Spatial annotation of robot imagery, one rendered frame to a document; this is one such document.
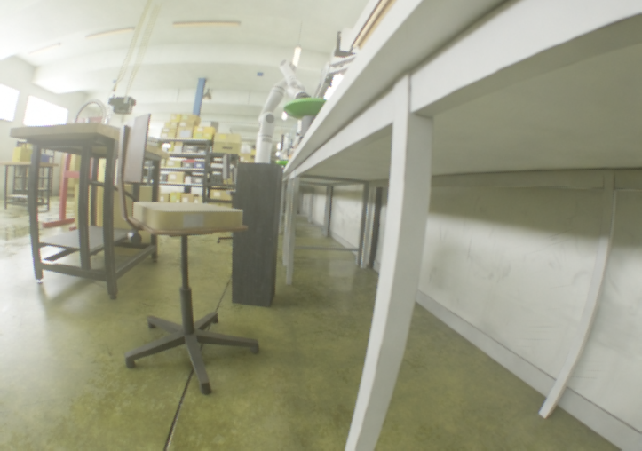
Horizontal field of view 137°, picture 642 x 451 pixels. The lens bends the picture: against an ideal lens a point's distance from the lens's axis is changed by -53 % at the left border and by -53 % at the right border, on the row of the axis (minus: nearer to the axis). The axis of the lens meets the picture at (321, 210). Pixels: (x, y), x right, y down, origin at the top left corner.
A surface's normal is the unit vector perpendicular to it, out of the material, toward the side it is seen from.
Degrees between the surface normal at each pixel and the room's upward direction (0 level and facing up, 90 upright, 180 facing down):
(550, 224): 90
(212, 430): 0
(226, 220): 90
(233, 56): 90
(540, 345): 90
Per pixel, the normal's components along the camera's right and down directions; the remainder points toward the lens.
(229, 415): 0.08, -0.99
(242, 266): 0.02, 0.07
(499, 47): -0.98, -0.07
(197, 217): 0.80, 0.11
